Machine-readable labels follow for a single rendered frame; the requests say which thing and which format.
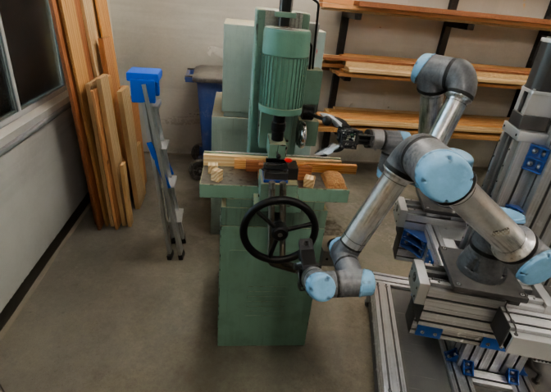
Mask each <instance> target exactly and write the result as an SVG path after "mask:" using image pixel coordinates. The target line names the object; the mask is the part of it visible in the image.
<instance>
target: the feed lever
mask: <svg viewBox="0 0 551 392"><path fill-rule="evenodd" d="M313 117H315V118H316V119H318V120H321V121H322V123H323V125H330V124H331V123H332V118H331V117H330V116H324V117H322V116H318V115H316V114H314V107H309V106H307V105H304V106H303V109H302V113H301V119H302V120H311V121H312V120H313Z"/></svg>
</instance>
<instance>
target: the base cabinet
mask: <svg viewBox="0 0 551 392"><path fill-rule="evenodd" d="M239 228H240V226H221V228H220V256H219V273H218V277H219V288H218V320H217V328H218V332H217V346H261V345H305V339H306V334H307V326H308V321H309V317H310V311H311V306H312V297H310V296H309V295H307V293H306V292H305V291H299V289H298V274H296V273H293V272H289V271H284V270H281V269H279V268H276V267H272V266H270V265H269V263H268V262H263V261H260V260H258V259H256V258H255V257H253V256H252V255H251V254H250V253H249V252H248V251H247V250H246V249H245V247H244V246H243V244H242V242H241V239H240V234H239ZM311 230H312V228H302V229H298V230H292V231H289V232H288V233H289V234H288V237H287V238H286V239H285V242H286V243H285V255H289V254H291V253H294V252H296V251H298V250H299V247H298V242H299V240H300V239H308V238H309V237H310V234H311ZM324 232H325V229H319V233H318V236H317V239H316V243H315V244H314V245H313V248H314V252H315V257H316V262H317V263H319V260H320V255H321V246H322V241H323V237H324ZM267 235H268V227H263V226H248V239H249V241H250V243H251V245H252V246H253V247H254V248H255V249H256V250H258V251H259V252H261V253H264V254H266V255H267V240H268V238H267Z"/></svg>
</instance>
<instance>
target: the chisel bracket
mask: <svg viewBox="0 0 551 392"><path fill-rule="evenodd" d="M286 149H287V147H286V142H285V138H284V140H283V141H280V142H277V141H273V140H272V139H271V134H267V142H266V150H267V155H268V157H269V158H276V155H277V154H276V152H279V154H280V155H281V158H285V156H286Z"/></svg>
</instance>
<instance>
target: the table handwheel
mask: <svg viewBox="0 0 551 392"><path fill-rule="evenodd" d="M274 204H288V205H292V206H295V207H298V208H299V209H301V210H302V211H304V212H305V213H306V215H307V216H308V218H309V220H310V222H308V223H303V224H300V225H296V226H289V227H287V225H286V224H285V223H284V222H283V221H282V220H281V219H280V213H279V212H275V215H274V218H275V219H274V222H272V221H271V220H270V219H269V218H267V217H266V216H265V215H264V214H263V213H262V212H261V211H260V210H262V209H263V208H264V207H268V206H270V205H274ZM255 214H257V215H259V216H260V217H261V219H263V220H264V221H265V222H266V223H267V224H268V225H269V226H270V227H271V235H272V238H273V239H274V241H273V244H272V246H271V250H270V252H269V254H268V255H266V254H264V253H261V252H259V251H258V250H256V249H255V248H254V247H253V246H252V245H251V243H250V241H249V239H248V224H249V222H250V221H251V219H252V218H253V216H254V215H255ZM310 226H311V227H312V230H311V234H310V237H309V238H311V239H312V242H313V245H314V244H315V243H316V239H317V236H318V233H319V223H318V220H317V217H316V214H315V212H314V211H313V210H312V209H311V208H310V207H309V206H308V205H307V204H306V203H305V202H303V201H301V200H299V199H297V198H293V197H289V196H275V197H270V198H265V199H263V200H261V201H260V202H258V203H256V204H254V205H253V206H252V207H250V208H249V210H248V211H247V212H246V213H245V215H244V217H243V220H242V221H241V224H240V228H239V234H240V239H241V242H242V244H243V246H244V247H245V249H246V250H247V251H248V252H249V253H250V254H251V255H252V256H253V257H255V258H256V259H258V260H260V261H263V262H268V263H287V262H292V261H294V260H296V259H298V251H296V252H294V253H291V254H289V255H284V256H272V255H273V253H274V251H275V248H276V245H277V243H278V241H282V240H285V239H286V238H287V237H288V234H289V233H288V232H289V231H292V230H298V229H302V228H306V227H310Z"/></svg>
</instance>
